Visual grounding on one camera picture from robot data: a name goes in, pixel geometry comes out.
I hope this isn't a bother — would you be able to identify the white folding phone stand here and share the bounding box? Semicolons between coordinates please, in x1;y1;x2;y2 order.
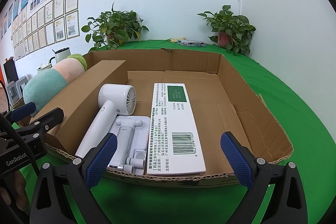
108;115;150;175

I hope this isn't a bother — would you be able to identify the white medicine box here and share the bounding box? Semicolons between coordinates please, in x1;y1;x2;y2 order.
146;83;206;176

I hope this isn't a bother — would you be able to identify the person's left hand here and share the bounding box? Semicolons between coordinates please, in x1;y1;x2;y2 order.
1;170;29;213

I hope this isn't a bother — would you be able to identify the grey plastic stool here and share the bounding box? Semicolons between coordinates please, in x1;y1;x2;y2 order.
6;76;29;103

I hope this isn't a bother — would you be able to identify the green tablecloth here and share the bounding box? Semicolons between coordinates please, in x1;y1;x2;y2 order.
18;38;334;224

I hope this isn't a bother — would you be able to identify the pastel plush pillow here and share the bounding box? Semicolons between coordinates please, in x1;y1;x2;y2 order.
23;54;88;118

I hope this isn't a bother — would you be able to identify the long brown cardboard box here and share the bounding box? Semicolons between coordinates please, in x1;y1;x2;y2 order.
32;60;128;156

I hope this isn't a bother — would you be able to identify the black monitor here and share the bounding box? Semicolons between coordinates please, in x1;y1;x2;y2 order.
3;57;19;83

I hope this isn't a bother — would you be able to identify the white green cup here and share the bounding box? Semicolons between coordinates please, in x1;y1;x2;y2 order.
37;63;52;73

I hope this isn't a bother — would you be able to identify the white handheld fan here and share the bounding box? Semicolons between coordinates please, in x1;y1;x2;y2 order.
75;83;136;158

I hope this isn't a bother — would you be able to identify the white electric kettle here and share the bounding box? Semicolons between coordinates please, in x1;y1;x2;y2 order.
49;47;71;64

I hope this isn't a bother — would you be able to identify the small clear plastic bag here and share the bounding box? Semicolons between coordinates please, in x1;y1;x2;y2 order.
258;94;269;110

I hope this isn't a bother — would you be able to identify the large cardboard tray box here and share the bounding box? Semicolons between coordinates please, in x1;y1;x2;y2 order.
15;47;295;189

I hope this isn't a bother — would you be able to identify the left potted green plant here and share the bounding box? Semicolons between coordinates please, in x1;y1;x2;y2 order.
81;8;149;52

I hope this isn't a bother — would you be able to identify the potted green plant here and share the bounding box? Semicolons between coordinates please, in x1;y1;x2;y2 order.
198;5;256;55
81;8;149;52

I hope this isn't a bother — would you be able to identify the yellow cloth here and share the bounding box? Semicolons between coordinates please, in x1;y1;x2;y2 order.
169;37;186;43

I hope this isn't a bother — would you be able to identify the patterned blue pouch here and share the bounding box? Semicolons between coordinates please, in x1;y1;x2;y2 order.
177;40;207;47

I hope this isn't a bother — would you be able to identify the right potted green plant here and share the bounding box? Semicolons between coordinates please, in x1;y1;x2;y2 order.
198;5;256;55

